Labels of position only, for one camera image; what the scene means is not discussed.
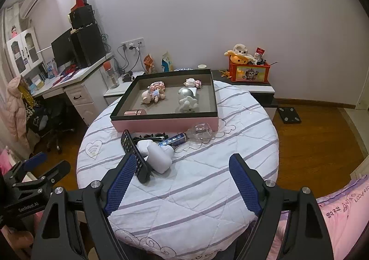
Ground clear plastic box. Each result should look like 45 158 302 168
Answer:
187 122 215 143

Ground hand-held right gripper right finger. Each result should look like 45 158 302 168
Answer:
229 153 334 260

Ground white charger with prongs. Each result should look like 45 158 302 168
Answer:
147 143 173 174

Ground pink printed blanket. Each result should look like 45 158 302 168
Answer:
274 175 369 260

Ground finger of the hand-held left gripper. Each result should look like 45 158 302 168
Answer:
12 160 71 200
4 152 47 181

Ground white figurine with grey head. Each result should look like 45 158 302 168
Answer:
176 87 200 113

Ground white wall socket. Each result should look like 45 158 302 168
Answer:
121 37 144 51

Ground black computer monitor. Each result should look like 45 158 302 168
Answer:
51 29 76 69

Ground blue tube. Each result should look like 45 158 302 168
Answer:
158 132 187 147

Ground black white low cabinet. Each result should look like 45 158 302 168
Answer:
212 70 276 108

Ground pink pig figurine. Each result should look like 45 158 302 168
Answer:
141 88 166 105

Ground black bathroom scale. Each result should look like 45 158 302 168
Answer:
276 106 302 125

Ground round table with quilt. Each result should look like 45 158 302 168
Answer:
76 80 280 260

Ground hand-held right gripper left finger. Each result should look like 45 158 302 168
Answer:
33 153 138 260

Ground white desk with drawers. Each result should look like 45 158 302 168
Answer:
32 52 114 126

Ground orange snack bag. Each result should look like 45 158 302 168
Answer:
143 54 156 73

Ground pink padded coat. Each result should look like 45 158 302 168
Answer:
7 77 31 149

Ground water bottle with orange cap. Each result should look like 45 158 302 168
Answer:
104 61 120 89

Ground black remote control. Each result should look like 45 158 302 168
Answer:
120 130 152 184

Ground black power cables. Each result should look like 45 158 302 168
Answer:
115 44 142 74

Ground white glass door cabinet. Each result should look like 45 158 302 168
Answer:
5 27 44 77

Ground black office chair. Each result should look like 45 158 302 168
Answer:
43 99 75 154

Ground yellow plush toy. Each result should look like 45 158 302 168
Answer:
225 50 254 64

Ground blue white snack bag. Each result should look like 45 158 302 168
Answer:
161 52 173 72

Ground white door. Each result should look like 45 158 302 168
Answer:
354 55 369 111

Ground red toy storage box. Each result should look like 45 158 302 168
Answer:
229 57 271 84

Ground white bedside table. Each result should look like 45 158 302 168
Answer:
103 71 145 105

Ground pink box with black rim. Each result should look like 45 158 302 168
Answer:
110 69 220 133

